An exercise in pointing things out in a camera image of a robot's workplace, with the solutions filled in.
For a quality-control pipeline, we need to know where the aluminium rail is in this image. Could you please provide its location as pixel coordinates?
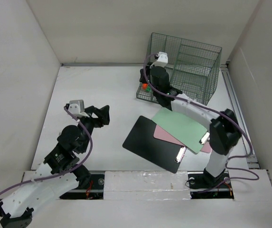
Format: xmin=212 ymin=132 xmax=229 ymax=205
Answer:
xmin=220 ymin=65 xmax=260 ymax=170
xmin=61 ymin=63 xmax=142 ymax=67

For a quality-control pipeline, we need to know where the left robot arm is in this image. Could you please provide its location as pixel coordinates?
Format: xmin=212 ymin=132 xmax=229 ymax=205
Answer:
xmin=0 ymin=100 xmax=110 ymax=228

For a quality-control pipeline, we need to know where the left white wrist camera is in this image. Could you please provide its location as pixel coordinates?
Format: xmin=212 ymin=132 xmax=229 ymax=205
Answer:
xmin=64 ymin=100 xmax=89 ymax=118

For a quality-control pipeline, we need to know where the aluminium rail right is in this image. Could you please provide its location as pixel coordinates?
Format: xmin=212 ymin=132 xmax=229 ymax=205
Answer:
xmin=220 ymin=65 xmax=260 ymax=170

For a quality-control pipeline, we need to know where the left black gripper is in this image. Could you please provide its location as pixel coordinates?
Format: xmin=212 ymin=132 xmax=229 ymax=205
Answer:
xmin=76 ymin=104 xmax=109 ymax=152

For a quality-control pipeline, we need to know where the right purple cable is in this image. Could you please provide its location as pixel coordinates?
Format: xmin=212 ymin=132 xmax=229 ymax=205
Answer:
xmin=143 ymin=53 xmax=260 ymax=194

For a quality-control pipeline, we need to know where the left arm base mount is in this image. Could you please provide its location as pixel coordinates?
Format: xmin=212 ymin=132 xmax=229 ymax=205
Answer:
xmin=60 ymin=171 xmax=105 ymax=200

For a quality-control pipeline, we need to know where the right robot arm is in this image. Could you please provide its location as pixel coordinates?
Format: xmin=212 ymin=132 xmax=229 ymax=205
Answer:
xmin=140 ymin=66 xmax=242 ymax=187

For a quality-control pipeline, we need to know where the aluminium rail back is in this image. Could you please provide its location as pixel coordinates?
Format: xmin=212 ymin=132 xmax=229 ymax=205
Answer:
xmin=61 ymin=63 xmax=142 ymax=67

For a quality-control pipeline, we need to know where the green wire mesh organizer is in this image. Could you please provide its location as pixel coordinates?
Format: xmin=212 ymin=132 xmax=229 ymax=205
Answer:
xmin=136 ymin=33 xmax=222 ymax=105

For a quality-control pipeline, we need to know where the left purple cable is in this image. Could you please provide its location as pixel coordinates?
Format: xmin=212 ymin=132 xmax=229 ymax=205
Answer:
xmin=0 ymin=105 xmax=94 ymax=209

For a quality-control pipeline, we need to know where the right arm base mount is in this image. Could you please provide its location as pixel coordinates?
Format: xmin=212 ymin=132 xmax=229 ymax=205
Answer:
xmin=185 ymin=171 xmax=234 ymax=200

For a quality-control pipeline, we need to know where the green clipboard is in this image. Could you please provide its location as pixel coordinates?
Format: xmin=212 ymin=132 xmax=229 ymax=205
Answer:
xmin=152 ymin=108 xmax=212 ymax=154

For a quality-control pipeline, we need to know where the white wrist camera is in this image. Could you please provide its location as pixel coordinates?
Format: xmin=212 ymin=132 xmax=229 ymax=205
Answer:
xmin=150 ymin=52 xmax=169 ymax=68
xmin=64 ymin=100 xmax=89 ymax=118

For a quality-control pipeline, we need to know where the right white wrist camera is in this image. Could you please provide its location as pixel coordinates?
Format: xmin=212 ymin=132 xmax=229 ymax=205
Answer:
xmin=150 ymin=52 xmax=169 ymax=68

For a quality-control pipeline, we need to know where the purple cable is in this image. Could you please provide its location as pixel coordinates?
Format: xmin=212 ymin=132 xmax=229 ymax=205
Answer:
xmin=0 ymin=105 xmax=94 ymax=209
xmin=143 ymin=53 xmax=260 ymax=194

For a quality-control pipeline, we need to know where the black clipboard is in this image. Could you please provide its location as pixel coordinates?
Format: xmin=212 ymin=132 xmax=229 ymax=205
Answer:
xmin=122 ymin=116 xmax=186 ymax=173

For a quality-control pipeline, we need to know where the pink clipboard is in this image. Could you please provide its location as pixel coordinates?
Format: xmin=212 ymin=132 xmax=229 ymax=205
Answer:
xmin=153 ymin=125 xmax=212 ymax=153

